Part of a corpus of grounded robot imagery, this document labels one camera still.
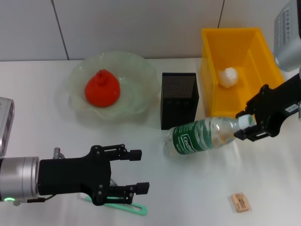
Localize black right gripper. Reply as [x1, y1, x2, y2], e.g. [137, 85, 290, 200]
[234, 75, 301, 142]

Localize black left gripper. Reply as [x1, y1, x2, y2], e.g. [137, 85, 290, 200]
[37, 144, 151, 206]

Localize white paper ball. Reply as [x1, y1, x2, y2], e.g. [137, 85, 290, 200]
[217, 67, 240, 89]

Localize clear green-label water bottle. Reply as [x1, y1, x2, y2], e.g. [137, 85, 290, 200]
[163, 114, 256, 157]

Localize red-orange toy orange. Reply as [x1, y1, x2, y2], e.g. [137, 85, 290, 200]
[84, 69, 122, 108]

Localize green utility knife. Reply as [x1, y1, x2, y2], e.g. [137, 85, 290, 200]
[79, 194, 148, 216]

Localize black mesh pen holder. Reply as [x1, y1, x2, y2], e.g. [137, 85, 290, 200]
[160, 72, 200, 130]

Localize pale green glass fruit plate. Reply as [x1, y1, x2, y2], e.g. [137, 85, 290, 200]
[64, 51, 159, 122]

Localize tan rectangular eraser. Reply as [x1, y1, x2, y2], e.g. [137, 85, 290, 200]
[230, 192, 251, 213]

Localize yellow plastic bin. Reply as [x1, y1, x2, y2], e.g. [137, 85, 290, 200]
[200, 27, 285, 118]

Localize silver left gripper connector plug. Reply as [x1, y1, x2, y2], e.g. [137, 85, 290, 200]
[53, 147, 65, 161]

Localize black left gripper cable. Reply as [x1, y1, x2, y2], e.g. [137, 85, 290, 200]
[11, 195, 55, 206]

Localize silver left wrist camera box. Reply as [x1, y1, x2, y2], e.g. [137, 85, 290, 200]
[0, 97, 16, 157]

